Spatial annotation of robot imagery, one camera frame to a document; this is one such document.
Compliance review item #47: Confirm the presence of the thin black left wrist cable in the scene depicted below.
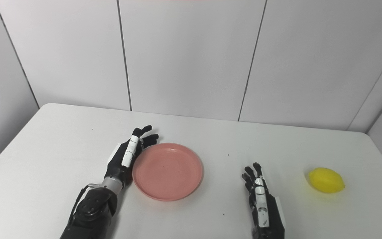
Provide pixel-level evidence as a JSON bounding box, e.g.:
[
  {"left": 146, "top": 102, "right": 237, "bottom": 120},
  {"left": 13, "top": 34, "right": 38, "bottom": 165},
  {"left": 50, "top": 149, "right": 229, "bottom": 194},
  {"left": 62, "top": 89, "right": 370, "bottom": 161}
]
[{"left": 67, "top": 183, "right": 96, "bottom": 227}]

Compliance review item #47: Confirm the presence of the yellow lemon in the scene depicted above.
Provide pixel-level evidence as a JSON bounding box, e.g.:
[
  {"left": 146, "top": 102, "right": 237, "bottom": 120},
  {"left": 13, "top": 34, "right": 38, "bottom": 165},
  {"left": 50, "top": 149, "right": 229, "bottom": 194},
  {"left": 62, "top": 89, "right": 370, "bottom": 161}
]
[{"left": 308, "top": 167, "right": 346, "bottom": 194}]

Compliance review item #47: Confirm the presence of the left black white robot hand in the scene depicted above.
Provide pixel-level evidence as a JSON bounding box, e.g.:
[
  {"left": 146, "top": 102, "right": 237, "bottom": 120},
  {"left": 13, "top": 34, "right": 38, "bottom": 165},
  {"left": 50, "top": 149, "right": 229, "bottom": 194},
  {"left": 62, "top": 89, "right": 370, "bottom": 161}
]
[{"left": 104, "top": 124, "right": 159, "bottom": 187}]

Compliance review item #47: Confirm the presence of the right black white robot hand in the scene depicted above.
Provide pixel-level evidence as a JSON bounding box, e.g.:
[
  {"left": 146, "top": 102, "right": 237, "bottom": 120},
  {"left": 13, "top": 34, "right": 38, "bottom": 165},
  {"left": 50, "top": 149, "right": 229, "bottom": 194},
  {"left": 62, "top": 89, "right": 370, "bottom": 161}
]
[{"left": 241, "top": 162, "right": 286, "bottom": 239}]

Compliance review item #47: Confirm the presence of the pink round plate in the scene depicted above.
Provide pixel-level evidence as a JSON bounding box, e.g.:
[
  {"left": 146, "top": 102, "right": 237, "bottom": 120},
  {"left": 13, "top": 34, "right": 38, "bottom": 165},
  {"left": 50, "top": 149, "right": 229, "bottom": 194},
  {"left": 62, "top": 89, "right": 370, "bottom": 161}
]
[{"left": 132, "top": 142, "right": 204, "bottom": 202}]

